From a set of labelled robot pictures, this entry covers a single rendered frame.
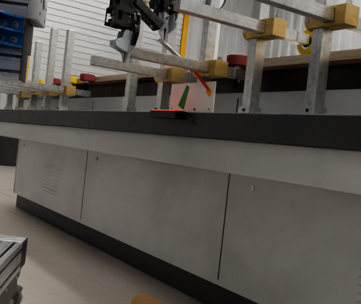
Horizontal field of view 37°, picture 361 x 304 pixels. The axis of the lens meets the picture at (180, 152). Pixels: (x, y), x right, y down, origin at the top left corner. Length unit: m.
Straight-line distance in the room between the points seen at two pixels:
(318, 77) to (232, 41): 10.85
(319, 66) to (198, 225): 0.93
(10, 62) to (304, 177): 0.88
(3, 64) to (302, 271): 1.07
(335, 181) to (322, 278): 0.40
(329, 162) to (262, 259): 0.57
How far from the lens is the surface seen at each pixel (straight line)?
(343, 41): 10.76
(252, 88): 1.61
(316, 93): 1.42
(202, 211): 2.11
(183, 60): 1.72
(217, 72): 1.75
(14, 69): 1.66
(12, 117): 3.61
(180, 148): 1.90
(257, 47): 1.63
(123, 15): 1.62
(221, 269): 2.02
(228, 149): 1.68
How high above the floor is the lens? 0.59
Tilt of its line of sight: 1 degrees down
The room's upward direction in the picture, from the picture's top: 6 degrees clockwise
